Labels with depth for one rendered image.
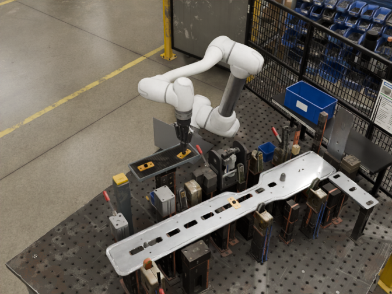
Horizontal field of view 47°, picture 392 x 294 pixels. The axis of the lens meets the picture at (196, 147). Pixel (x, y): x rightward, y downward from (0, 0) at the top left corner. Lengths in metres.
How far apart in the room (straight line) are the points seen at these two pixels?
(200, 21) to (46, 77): 1.90
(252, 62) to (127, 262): 1.28
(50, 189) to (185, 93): 2.16
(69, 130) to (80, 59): 1.44
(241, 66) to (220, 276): 1.17
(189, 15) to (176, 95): 3.14
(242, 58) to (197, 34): 2.70
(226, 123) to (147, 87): 0.90
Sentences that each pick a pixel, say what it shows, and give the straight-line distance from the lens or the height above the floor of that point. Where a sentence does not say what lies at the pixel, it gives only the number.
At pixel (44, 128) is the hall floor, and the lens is 4.72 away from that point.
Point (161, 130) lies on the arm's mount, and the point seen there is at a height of 0.86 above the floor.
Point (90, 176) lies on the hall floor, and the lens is 4.07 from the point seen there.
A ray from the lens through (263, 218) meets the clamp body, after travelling 2.30.
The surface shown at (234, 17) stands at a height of 0.81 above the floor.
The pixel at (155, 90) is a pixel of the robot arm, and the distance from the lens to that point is 2.20.
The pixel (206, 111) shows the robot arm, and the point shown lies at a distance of 3.03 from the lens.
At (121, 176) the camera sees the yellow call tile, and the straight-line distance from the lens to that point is 2.33.
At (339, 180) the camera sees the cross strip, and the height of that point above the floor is 1.00.
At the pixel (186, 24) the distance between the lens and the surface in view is 5.31.
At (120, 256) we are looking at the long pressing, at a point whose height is 1.00.
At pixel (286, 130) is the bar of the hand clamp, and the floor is 1.20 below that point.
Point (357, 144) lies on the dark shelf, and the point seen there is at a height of 1.03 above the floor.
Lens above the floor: 2.76
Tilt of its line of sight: 40 degrees down
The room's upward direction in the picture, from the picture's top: 1 degrees clockwise
